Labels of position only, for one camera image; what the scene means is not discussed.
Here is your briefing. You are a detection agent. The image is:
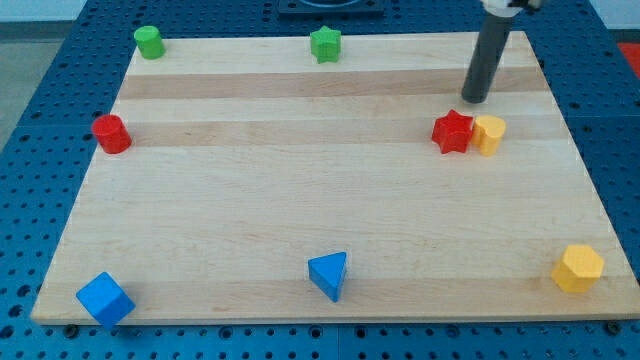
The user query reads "white rod mount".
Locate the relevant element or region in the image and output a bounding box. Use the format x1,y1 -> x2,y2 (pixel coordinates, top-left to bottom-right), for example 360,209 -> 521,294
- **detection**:
481,0 -> 543,18

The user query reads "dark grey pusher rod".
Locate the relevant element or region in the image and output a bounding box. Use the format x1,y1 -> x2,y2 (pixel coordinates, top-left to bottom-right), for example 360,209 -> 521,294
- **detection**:
461,13 -> 514,104

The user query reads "red star block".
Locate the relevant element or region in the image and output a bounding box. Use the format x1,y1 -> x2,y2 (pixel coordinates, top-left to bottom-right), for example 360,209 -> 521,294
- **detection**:
431,109 -> 474,154

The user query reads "yellow heart block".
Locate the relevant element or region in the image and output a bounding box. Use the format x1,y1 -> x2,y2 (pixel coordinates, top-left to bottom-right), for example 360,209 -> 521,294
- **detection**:
470,115 -> 506,157

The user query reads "green star block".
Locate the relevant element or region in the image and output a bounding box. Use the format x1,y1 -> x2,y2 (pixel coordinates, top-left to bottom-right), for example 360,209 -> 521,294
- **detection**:
310,25 -> 342,63

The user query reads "yellow hexagon block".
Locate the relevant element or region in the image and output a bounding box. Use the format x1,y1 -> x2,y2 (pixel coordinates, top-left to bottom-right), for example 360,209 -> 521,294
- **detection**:
551,244 -> 605,293

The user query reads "blue triangle block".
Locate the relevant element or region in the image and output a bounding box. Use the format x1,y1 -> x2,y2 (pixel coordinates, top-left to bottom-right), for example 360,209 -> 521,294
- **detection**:
307,252 -> 347,302

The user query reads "wooden board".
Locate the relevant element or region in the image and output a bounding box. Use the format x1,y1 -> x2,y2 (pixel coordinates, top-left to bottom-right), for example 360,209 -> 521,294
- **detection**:
31,31 -> 639,325

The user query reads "green cylinder block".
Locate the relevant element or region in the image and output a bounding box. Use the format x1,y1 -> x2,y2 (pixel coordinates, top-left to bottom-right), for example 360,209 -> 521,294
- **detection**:
133,25 -> 166,60

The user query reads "red cylinder block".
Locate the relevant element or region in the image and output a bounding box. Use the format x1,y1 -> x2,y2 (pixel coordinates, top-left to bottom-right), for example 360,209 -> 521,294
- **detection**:
91,114 -> 132,154

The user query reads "blue cube block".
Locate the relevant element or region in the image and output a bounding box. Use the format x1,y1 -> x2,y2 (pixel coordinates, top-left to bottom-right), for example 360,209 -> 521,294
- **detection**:
76,272 -> 135,329

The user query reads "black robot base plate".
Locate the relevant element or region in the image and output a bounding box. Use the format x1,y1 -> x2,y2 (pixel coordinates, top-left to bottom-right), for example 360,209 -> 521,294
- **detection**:
277,0 -> 385,17

